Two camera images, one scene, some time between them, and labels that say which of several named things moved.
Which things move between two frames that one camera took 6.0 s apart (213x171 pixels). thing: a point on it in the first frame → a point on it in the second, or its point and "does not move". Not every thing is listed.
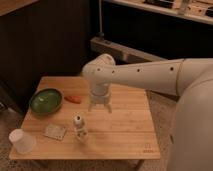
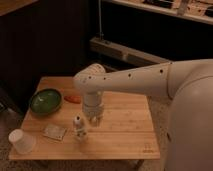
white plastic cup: (24, 141) does not move
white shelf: (197, 10) does not move
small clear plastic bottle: (79, 128) does not move
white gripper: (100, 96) → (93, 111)
